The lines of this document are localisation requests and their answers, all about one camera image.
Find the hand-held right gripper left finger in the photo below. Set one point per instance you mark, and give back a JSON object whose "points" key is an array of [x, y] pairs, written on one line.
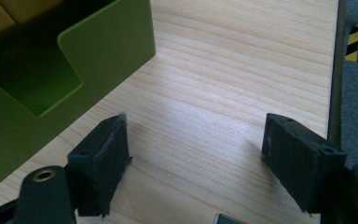
{"points": [[101, 168]]}

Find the yellow box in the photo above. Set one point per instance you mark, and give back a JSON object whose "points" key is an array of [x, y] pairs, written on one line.
{"points": [[18, 11]]}

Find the small grey metal object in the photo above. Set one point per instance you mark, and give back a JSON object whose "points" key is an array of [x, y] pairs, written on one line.
{"points": [[227, 219]]}

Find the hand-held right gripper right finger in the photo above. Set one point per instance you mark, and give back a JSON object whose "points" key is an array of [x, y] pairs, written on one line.
{"points": [[295, 155]]}

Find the green plastic desk organizer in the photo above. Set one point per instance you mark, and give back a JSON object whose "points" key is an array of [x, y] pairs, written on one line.
{"points": [[112, 49]]}

